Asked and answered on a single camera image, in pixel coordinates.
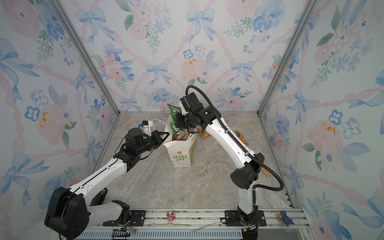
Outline pink toy figure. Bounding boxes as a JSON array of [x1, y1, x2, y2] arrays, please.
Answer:
[[167, 211, 176, 223]]

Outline orange snack pack back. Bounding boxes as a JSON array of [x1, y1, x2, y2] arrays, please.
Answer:
[[198, 128, 211, 139]]

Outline black corrugated cable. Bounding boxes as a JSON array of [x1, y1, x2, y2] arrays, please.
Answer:
[[185, 84, 285, 192]]

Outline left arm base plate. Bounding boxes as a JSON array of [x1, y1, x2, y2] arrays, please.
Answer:
[[103, 210, 147, 227]]

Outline orange snack pack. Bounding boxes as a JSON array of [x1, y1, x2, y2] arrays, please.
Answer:
[[234, 131, 248, 146], [198, 128, 211, 139]]

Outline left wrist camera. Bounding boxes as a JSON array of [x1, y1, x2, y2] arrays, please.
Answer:
[[139, 120, 153, 136]]

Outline white paper bag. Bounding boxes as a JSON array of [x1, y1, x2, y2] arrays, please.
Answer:
[[151, 116, 196, 168]]

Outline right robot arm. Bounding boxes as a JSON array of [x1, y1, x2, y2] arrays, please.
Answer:
[[176, 93, 264, 226]]

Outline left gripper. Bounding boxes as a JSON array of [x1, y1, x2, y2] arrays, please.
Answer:
[[136, 131, 170, 157]]

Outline orange snack pack right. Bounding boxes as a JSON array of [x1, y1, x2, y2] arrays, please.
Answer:
[[234, 131, 248, 146]]

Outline green snack pack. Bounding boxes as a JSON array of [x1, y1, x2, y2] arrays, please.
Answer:
[[167, 104, 189, 135]]

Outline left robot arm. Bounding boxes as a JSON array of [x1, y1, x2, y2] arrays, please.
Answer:
[[45, 128, 170, 240]]

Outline purple snack pack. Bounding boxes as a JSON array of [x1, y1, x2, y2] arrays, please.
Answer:
[[172, 134, 193, 141]]

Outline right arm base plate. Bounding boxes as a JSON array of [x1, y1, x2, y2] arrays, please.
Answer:
[[221, 210, 267, 227]]

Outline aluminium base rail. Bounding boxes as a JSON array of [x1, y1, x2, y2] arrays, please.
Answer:
[[78, 208, 315, 240]]

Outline purple toy figure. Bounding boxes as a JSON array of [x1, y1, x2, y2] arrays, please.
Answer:
[[279, 211, 295, 227]]

